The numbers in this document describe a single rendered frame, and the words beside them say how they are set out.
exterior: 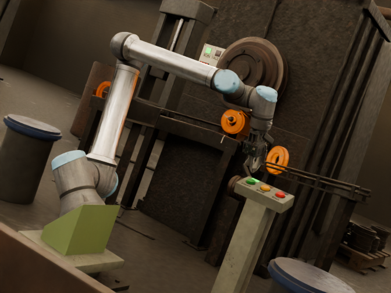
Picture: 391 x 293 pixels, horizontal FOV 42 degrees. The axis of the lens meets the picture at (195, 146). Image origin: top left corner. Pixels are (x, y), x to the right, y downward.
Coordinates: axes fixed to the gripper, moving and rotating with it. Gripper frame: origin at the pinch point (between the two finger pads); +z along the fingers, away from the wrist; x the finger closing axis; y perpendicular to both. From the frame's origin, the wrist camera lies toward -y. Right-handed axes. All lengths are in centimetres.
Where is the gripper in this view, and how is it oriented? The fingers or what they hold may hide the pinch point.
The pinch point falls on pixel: (253, 169)
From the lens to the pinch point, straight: 223.5
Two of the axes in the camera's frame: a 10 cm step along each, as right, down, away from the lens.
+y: -6.1, 2.1, -7.6
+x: 7.8, 3.3, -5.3
